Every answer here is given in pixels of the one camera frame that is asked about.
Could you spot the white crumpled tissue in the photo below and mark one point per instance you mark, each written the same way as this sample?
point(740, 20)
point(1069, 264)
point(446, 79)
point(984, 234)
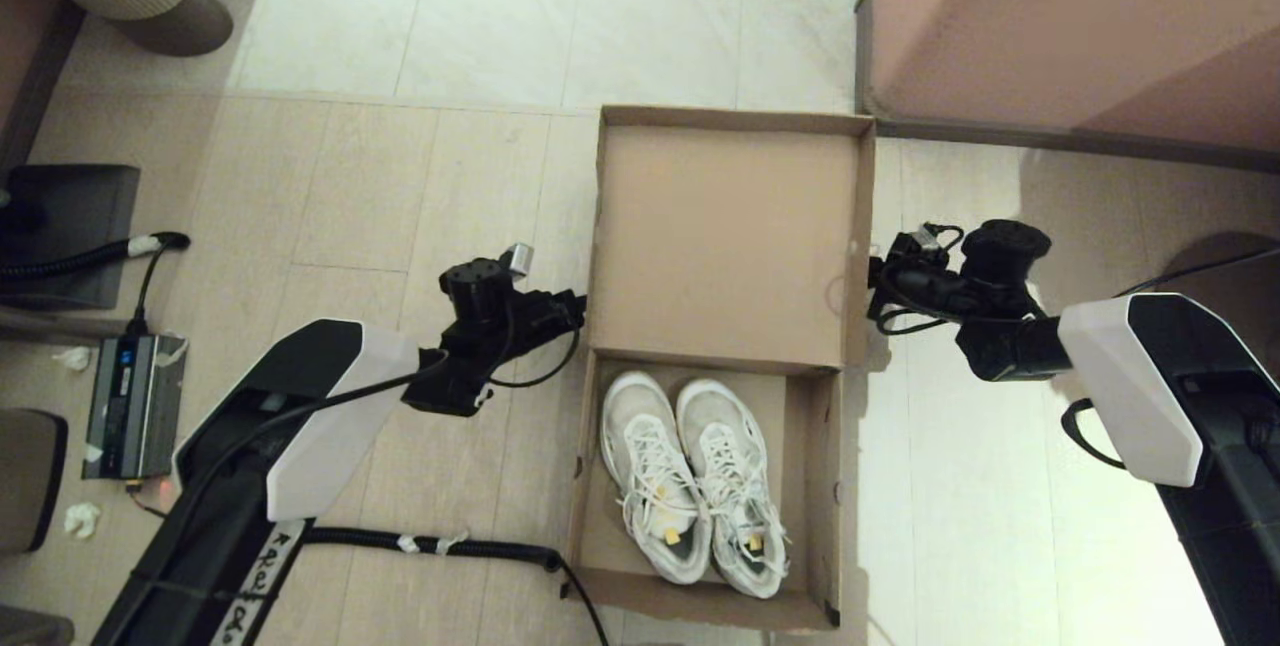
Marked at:
point(75, 358)
point(83, 521)

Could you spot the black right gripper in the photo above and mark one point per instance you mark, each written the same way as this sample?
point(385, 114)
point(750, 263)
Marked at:
point(1005, 251)

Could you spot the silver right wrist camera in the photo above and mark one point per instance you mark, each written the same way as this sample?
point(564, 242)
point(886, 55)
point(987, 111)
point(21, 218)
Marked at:
point(920, 244)

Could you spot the brown round bin base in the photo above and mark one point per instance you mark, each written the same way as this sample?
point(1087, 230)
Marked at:
point(188, 26)

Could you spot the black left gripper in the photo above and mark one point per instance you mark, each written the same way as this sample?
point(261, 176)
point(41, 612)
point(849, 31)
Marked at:
point(480, 291)

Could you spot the brown cardboard shoe box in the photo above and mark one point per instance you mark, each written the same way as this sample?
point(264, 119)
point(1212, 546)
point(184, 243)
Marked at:
point(720, 246)

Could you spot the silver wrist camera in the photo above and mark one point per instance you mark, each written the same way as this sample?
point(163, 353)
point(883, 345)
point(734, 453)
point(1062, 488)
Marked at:
point(518, 258)
point(920, 244)

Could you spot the white mesh sneaker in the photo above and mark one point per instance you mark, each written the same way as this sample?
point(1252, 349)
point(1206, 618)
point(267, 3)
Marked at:
point(730, 426)
point(640, 426)

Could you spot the dark rounded stool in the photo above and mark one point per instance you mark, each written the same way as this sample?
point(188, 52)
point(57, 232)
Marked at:
point(25, 476)

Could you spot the silver black power supply box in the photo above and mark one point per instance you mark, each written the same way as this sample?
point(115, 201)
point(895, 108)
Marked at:
point(135, 406)

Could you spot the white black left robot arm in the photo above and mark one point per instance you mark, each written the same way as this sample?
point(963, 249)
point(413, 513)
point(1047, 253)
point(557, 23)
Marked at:
point(330, 406)

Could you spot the brown round pedestal base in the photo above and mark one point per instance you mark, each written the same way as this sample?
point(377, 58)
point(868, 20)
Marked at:
point(1255, 296)

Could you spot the dark rounded furniture foot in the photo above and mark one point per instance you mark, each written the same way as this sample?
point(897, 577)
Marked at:
point(35, 631)

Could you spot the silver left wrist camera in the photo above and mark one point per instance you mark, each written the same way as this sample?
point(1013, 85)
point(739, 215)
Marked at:
point(518, 258)

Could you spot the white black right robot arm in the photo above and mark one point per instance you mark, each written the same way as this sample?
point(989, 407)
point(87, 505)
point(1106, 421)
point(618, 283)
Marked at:
point(1150, 376)

